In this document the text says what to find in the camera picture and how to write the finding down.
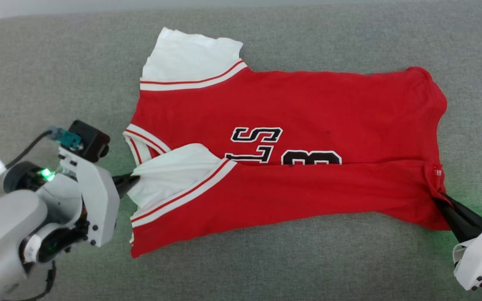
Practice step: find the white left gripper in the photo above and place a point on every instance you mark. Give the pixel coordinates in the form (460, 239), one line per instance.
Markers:
(96, 200)

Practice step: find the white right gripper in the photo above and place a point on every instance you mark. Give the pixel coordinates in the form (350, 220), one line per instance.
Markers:
(481, 255)

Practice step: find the red and white sports jersey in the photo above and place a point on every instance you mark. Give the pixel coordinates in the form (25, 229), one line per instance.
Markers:
(291, 196)

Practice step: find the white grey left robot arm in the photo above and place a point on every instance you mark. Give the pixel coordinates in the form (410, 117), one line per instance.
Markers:
(2, 234)

